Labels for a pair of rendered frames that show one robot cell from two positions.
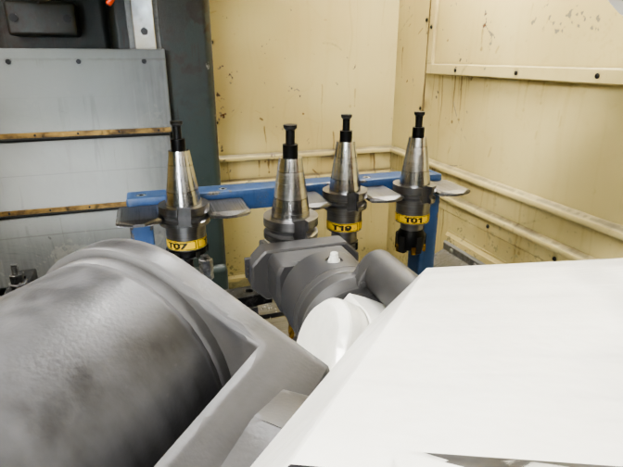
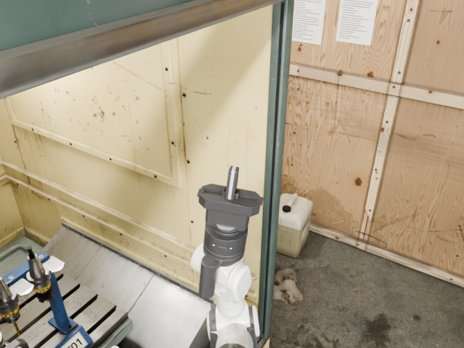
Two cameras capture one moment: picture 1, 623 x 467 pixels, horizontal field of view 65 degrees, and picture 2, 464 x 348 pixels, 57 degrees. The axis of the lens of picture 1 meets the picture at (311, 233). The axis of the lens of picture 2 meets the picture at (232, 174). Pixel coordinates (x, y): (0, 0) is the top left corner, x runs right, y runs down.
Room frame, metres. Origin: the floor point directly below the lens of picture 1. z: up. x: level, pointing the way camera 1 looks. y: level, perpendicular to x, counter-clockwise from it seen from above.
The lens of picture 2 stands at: (-0.39, -0.02, 2.16)
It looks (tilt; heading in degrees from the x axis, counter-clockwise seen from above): 32 degrees down; 321
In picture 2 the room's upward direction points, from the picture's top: straight up
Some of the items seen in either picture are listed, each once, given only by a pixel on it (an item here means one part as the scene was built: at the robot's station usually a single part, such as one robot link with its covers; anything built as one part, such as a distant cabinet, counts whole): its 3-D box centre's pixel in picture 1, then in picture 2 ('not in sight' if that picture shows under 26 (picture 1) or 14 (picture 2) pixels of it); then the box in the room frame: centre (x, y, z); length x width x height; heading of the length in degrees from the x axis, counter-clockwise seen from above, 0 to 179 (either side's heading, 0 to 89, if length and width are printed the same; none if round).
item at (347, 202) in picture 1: (344, 197); (5, 300); (0.67, -0.05, 1.21); 0.06 x 0.06 x 0.03
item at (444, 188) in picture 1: (446, 188); (54, 265); (0.72, -0.20, 1.21); 0.07 x 0.05 x 0.01; 18
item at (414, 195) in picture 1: (413, 191); (39, 275); (0.70, -0.15, 1.21); 0.06 x 0.06 x 0.03
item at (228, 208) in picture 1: (227, 208); not in sight; (0.62, 0.11, 1.21); 0.07 x 0.05 x 0.01; 18
